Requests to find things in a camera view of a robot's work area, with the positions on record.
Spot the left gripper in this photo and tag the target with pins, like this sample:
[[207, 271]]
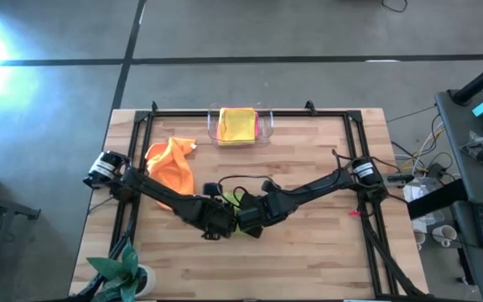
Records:
[[218, 220]]

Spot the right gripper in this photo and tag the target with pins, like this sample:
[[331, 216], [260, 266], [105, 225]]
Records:
[[256, 216]]

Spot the green microfiber towel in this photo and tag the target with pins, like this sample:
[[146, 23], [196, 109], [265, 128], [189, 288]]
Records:
[[230, 199]]

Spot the orange microfiber towel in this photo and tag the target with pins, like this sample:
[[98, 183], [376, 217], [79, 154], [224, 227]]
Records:
[[170, 163]]

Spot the yellow microfiber towel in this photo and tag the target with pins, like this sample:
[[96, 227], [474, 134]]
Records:
[[237, 126]]

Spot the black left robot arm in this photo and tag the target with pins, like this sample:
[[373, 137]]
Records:
[[162, 197]]

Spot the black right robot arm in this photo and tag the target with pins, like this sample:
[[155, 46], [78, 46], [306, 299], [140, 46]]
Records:
[[321, 186]]

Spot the white plant pot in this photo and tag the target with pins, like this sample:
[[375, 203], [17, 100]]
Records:
[[149, 279]]

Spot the clear plastic bin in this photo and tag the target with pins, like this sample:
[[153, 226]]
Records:
[[266, 126]]

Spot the small red tie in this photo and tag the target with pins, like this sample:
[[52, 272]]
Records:
[[354, 213]]

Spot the green artificial plant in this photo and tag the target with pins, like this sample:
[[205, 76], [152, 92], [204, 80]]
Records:
[[120, 272]]

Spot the white mug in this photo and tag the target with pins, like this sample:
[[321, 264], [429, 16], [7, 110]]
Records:
[[446, 235], [419, 239]]

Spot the white plastic item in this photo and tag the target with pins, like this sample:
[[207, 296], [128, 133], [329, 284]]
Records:
[[424, 191]]

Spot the black desk crossbar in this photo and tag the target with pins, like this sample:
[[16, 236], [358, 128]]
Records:
[[434, 201]]

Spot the black power adapter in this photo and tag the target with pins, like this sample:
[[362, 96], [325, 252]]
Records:
[[436, 170]]

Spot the grey side desk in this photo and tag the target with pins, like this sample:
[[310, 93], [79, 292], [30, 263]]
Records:
[[476, 184]]

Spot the black slanted pole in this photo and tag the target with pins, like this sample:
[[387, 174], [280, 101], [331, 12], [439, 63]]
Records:
[[480, 79]]

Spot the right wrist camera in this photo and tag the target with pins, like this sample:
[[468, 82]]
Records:
[[271, 186]]

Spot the black diagonal frame strut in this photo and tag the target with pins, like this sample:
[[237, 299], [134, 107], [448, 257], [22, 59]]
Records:
[[115, 256], [392, 268]]

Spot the black aluminium table frame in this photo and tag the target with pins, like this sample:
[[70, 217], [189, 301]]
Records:
[[183, 113]]

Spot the black frame clamp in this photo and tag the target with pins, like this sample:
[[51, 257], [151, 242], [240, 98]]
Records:
[[154, 107], [310, 107]]

